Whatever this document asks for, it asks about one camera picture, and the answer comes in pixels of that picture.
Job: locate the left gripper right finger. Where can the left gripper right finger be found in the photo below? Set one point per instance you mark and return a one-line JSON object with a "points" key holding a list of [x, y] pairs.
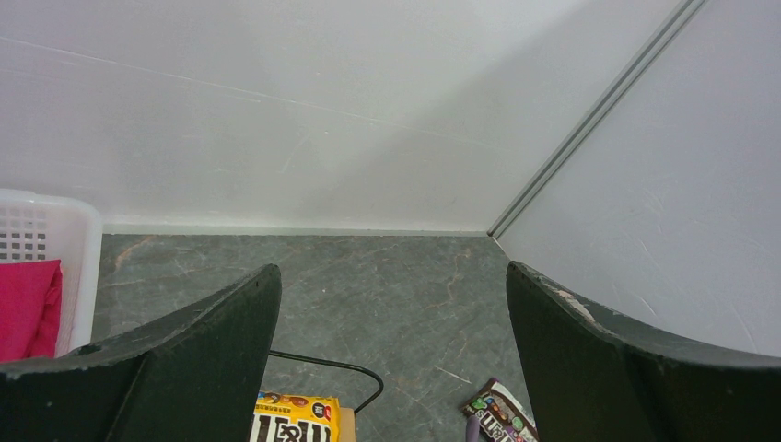
{"points": [[595, 374]]}

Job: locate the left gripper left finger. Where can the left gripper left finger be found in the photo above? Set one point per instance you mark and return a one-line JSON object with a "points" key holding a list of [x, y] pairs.
{"points": [[191, 375]]}

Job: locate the yellow candy bag on shelf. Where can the yellow candy bag on shelf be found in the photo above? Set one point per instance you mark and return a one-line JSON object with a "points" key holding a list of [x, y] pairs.
{"points": [[291, 418]]}

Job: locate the purple candy bag right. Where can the purple candy bag right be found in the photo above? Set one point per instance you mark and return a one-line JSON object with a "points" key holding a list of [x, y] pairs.
{"points": [[494, 414]]}

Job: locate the pink cloth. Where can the pink cloth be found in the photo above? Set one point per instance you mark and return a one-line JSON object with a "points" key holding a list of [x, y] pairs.
{"points": [[31, 302]]}

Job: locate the white plastic basket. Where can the white plastic basket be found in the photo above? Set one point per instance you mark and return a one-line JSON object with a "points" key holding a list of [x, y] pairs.
{"points": [[38, 227]]}

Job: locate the right corner aluminium profile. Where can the right corner aluminium profile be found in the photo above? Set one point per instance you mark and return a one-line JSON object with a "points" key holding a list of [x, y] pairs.
{"points": [[645, 56]]}

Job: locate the wooden wire shelf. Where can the wooden wire shelf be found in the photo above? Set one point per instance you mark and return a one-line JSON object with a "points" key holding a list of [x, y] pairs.
{"points": [[354, 386]]}

